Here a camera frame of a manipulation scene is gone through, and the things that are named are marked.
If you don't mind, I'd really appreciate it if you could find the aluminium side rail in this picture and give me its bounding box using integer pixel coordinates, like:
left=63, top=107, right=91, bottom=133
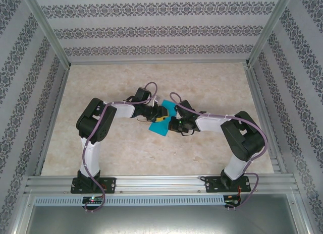
left=34, top=67, right=71, bottom=177
left=243, top=66, right=287, bottom=173

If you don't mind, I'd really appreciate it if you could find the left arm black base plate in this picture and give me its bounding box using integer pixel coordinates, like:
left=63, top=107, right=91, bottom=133
left=70, top=177, right=117, bottom=194

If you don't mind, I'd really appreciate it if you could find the grey metal sheet tray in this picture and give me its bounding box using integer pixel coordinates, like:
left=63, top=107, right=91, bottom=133
left=15, top=193, right=310, bottom=234

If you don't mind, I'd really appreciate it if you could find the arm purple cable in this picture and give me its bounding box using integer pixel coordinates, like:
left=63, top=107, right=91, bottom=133
left=82, top=82, right=159, bottom=212
left=169, top=92, right=267, bottom=211

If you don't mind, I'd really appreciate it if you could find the blue square paper sheet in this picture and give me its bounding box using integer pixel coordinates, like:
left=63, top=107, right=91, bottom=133
left=148, top=99, right=177, bottom=137

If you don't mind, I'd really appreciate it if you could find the aluminium mounting rail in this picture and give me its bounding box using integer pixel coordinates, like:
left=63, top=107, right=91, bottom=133
left=24, top=174, right=297, bottom=194

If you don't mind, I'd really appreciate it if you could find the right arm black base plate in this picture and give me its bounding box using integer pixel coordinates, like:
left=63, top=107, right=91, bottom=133
left=204, top=175, right=252, bottom=194

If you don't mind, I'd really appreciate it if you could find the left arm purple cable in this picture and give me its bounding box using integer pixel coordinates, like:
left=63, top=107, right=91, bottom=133
left=82, top=82, right=159, bottom=212

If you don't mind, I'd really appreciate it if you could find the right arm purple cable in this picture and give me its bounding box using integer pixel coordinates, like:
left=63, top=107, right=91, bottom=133
left=169, top=92, right=267, bottom=211

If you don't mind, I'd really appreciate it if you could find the aluminium frame post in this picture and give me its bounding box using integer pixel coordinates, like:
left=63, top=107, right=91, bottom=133
left=20, top=0, right=72, bottom=68
left=246, top=0, right=295, bottom=67

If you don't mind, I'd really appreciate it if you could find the slotted grey cable duct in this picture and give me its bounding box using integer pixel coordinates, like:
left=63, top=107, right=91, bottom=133
left=34, top=195, right=225, bottom=206

